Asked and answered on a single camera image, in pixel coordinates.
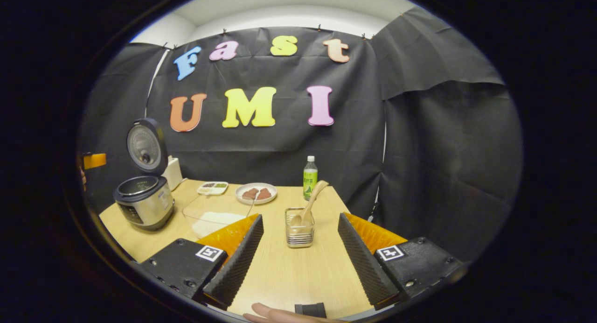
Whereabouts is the white divided bean dish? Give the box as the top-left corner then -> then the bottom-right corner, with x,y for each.
196,181 -> 229,196

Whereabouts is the clear chopstick holder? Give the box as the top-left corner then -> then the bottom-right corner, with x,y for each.
285,207 -> 315,248

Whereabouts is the black and silver rice cooker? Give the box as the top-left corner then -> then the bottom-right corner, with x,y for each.
113,118 -> 175,231

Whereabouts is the clear glass tray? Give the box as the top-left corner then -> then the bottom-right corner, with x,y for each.
182,192 -> 257,239

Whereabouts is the white round plate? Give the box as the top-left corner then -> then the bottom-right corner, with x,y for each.
235,183 -> 278,205

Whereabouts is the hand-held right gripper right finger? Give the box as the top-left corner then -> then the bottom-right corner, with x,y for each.
338,212 -> 465,310

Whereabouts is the wooden spoon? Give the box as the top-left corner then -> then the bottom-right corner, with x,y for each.
289,180 -> 329,232

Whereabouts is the white rice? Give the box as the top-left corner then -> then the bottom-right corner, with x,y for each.
191,211 -> 247,239

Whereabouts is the white toaster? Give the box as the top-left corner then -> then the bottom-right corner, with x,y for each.
162,156 -> 183,191

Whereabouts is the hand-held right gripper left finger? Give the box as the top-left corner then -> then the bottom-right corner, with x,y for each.
140,214 -> 264,310

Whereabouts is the green tea bottle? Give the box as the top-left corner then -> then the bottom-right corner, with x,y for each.
303,156 -> 319,201

